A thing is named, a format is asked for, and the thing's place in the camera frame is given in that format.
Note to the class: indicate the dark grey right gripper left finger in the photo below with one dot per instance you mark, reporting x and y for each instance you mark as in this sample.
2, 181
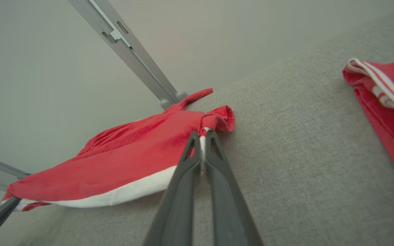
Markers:
178, 208

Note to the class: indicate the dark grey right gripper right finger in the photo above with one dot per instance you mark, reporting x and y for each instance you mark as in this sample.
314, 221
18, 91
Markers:
226, 208

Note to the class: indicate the red shorts with white stripes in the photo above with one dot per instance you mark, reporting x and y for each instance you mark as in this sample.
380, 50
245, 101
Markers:
392, 116

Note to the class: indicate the red Bulls basketball jersey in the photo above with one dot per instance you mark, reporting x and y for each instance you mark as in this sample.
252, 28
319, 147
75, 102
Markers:
121, 160

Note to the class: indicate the grey double partition post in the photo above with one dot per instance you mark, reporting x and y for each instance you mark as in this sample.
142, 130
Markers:
132, 51

